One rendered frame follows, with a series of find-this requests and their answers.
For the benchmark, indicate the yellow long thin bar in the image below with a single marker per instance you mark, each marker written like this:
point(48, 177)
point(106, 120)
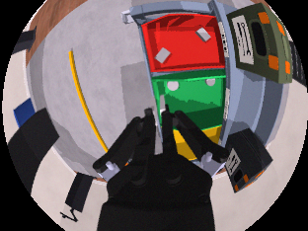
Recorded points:
point(83, 101)

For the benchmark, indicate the yellow open bin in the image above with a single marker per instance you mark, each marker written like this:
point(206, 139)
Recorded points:
point(183, 149)

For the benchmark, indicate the red open bin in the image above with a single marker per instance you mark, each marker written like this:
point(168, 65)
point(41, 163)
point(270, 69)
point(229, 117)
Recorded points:
point(176, 33)

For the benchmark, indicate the green bin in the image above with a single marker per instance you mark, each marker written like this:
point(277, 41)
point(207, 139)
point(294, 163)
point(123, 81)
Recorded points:
point(203, 104)

